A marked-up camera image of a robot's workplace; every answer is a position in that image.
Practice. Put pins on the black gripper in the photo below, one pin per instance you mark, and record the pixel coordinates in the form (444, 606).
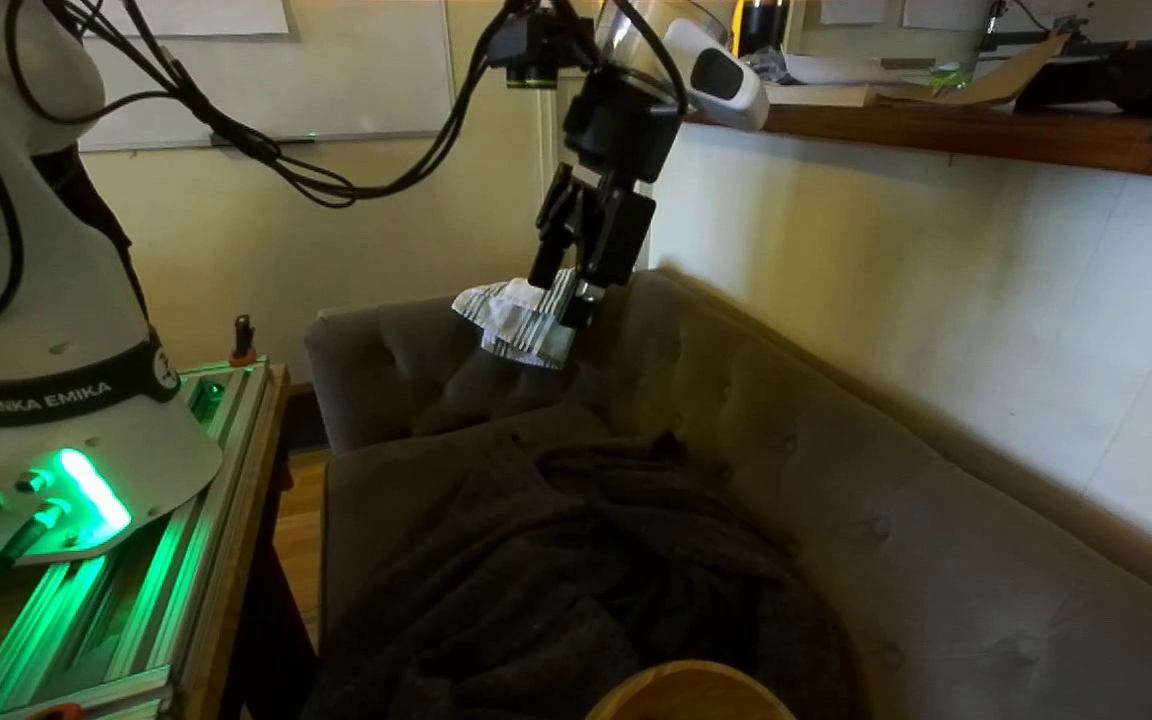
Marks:
(622, 126)

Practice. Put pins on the large wooden bowl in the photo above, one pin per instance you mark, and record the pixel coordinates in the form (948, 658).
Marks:
(690, 692)

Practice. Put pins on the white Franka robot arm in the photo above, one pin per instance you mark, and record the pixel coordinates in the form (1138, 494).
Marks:
(16, 267)

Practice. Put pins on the dark wooden shelf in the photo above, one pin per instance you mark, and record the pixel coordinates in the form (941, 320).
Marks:
(1002, 132)

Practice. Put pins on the white striped folded cloth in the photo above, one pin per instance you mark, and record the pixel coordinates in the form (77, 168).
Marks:
(509, 320)

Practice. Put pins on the white flat box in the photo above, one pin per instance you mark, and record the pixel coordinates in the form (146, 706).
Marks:
(820, 99)

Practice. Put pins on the dark glass bottle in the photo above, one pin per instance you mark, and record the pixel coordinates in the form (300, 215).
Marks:
(765, 24)

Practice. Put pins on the white whiteboard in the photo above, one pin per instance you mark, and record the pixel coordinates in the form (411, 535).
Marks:
(377, 54)

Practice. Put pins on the dark grey blanket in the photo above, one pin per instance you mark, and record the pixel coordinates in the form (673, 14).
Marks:
(539, 586)

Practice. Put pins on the plastic storage bin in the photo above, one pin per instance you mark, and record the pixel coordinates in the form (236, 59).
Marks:
(881, 35)

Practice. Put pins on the brown cardboard piece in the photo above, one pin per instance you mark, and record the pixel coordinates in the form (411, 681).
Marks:
(1002, 83)

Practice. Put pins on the grey tufted sofa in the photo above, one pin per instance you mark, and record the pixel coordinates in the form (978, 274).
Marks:
(936, 572)

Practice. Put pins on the black blue tabletop object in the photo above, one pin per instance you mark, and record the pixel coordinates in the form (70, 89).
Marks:
(1138, 72)

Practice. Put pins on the aluminium frame robot table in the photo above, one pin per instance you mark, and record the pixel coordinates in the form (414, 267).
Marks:
(138, 625)

